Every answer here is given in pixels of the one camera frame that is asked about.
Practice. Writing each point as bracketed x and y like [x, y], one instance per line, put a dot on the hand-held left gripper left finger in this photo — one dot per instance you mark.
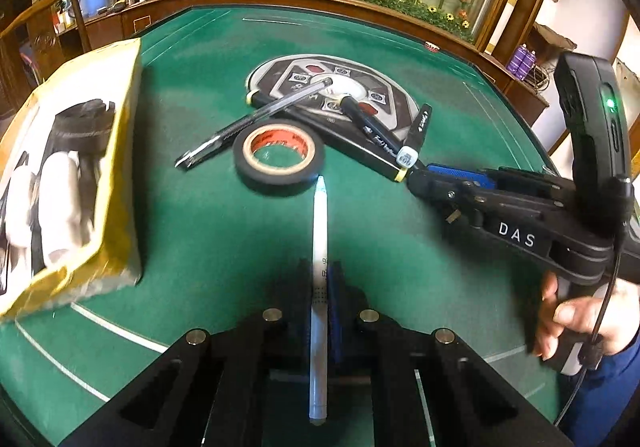
[300, 297]

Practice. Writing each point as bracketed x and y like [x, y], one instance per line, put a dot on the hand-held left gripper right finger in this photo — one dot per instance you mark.
[336, 302]

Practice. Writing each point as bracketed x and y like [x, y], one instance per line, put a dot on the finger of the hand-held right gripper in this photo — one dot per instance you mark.
[465, 173]
[440, 189]

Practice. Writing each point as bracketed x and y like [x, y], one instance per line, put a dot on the black pen with white label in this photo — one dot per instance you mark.
[419, 127]

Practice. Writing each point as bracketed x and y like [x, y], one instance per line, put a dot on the black marker pen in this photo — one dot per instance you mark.
[372, 129]

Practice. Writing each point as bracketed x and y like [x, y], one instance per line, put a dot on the black tape roll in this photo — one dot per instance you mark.
[280, 177]

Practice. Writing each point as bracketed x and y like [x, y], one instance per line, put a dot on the clear black gel pen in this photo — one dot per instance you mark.
[260, 114]

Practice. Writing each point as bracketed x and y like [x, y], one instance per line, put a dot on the person's right hand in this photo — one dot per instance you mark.
[620, 317]

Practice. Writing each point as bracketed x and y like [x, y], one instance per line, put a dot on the purple bottle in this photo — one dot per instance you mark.
[529, 66]
[515, 61]

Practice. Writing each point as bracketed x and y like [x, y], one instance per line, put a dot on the small red white object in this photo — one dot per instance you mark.
[431, 46]

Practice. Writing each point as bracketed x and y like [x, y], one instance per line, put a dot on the round table control panel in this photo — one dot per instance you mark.
[300, 72]

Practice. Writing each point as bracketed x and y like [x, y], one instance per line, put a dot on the yellow cardboard box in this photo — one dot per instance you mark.
[120, 127]

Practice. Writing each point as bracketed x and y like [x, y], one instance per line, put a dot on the wooden chair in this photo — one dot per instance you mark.
[80, 22]

